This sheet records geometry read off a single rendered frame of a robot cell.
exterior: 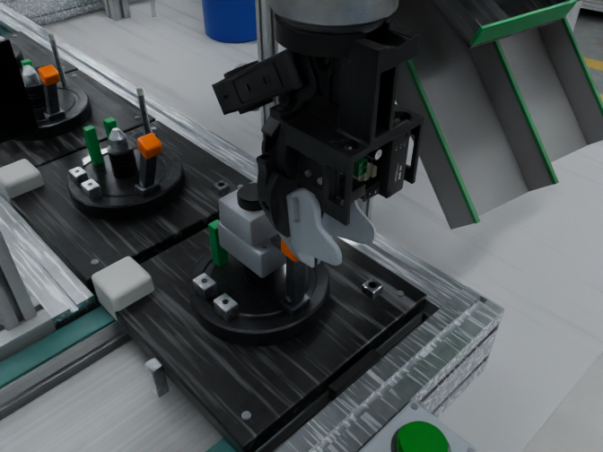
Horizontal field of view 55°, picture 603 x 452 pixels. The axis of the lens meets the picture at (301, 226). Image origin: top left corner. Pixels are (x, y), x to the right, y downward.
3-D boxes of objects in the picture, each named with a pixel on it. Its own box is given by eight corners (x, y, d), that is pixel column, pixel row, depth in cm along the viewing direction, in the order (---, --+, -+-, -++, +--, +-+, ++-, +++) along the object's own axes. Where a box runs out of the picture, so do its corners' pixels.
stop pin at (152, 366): (170, 391, 54) (163, 365, 52) (159, 398, 54) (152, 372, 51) (161, 382, 55) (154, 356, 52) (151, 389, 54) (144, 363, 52)
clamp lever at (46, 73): (64, 113, 82) (59, 73, 76) (50, 117, 81) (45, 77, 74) (50, 96, 83) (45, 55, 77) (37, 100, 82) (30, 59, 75)
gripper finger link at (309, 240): (327, 313, 44) (330, 219, 38) (275, 273, 47) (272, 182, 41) (354, 292, 46) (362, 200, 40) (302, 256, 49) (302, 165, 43)
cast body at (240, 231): (297, 256, 54) (297, 197, 50) (262, 280, 52) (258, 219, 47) (240, 216, 59) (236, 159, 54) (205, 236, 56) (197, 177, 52)
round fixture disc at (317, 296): (357, 292, 58) (359, 279, 57) (250, 372, 51) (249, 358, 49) (266, 229, 66) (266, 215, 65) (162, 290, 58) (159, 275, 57)
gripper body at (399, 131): (342, 237, 37) (353, 56, 29) (256, 181, 42) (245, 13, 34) (416, 188, 41) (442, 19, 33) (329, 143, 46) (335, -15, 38)
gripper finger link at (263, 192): (273, 247, 43) (268, 144, 37) (259, 237, 43) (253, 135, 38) (318, 219, 45) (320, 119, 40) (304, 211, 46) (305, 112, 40)
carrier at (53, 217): (264, 200, 73) (258, 112, 65) (91, 294, 61) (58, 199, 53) (159, 130, 87) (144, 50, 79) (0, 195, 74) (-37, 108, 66)
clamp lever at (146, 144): (159, 186, 68) (162, 143, 62) (144, 192, 67) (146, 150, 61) (142, 164, 69) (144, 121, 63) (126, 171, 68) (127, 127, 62)
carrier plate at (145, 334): (425, 308, 59) (428, 293, 58) (244, 460, 46) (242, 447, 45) (271, 204, 73) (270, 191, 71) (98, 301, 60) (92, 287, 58)
